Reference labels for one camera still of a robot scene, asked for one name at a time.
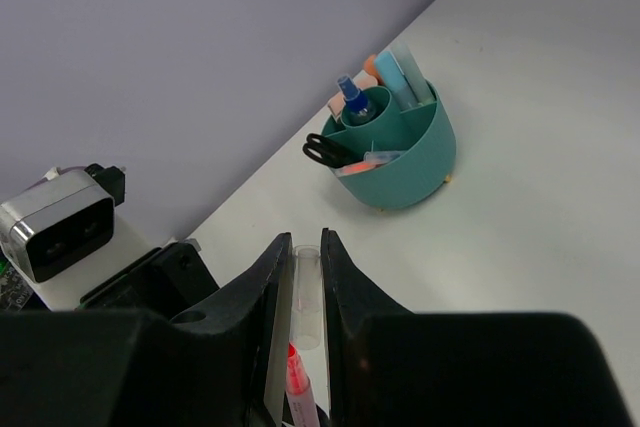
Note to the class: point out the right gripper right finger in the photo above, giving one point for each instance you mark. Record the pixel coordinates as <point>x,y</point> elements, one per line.
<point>389,366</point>

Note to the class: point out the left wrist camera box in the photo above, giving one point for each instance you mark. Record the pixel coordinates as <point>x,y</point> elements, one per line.
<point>64,237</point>

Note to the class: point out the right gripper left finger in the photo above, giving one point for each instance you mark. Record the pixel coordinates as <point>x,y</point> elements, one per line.
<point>221,362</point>

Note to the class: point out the green round pen holder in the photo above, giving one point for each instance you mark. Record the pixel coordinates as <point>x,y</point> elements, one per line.
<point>424,138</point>

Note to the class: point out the orange highlighter marker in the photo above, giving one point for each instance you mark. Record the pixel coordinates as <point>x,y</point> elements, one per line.
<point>370,68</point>

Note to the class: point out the blue highlighter marker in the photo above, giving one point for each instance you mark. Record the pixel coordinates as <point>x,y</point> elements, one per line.
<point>395,81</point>

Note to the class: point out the clear pen cap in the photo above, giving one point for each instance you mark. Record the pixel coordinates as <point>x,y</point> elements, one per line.
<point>307,303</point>

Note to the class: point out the orange red pen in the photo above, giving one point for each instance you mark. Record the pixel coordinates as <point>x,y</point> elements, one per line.
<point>371,161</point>

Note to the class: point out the black handled scissors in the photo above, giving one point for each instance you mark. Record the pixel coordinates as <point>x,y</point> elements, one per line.
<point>329,153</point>

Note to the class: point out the pink gel pen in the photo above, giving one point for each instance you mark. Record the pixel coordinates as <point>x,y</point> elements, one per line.
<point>299,392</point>

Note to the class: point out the green highlighter marker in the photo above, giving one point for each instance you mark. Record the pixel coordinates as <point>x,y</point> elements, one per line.
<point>412,73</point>

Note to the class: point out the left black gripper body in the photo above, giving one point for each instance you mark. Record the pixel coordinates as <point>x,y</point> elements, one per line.
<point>165,280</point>

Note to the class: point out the blue cap spray bottle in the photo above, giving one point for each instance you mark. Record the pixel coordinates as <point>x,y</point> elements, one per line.
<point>358,109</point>

